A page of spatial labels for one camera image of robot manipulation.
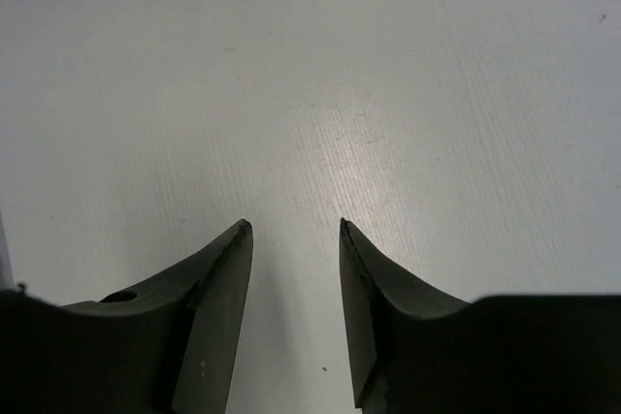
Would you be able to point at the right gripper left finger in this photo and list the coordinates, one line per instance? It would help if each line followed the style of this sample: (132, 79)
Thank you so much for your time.
(166, 344)

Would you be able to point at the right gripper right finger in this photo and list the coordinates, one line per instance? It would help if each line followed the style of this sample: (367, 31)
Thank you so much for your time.
(413, 348)

